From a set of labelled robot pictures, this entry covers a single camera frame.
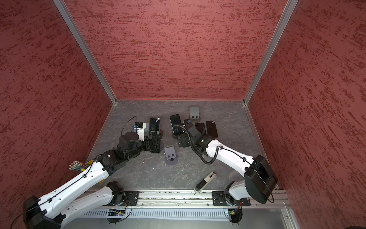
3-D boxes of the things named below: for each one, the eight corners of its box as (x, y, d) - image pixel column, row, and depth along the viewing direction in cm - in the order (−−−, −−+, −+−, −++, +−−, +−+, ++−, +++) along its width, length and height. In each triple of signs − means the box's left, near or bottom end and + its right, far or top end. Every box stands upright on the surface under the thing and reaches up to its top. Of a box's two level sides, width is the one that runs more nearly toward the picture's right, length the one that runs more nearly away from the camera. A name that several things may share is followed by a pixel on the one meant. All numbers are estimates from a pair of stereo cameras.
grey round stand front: (167, 166, 87) (165, 160, 79) (164, 154, 92) (163, 147, 85) (178, 163, 88) (177, 157, 81) (175, 151, 94) (174, 144, 86)
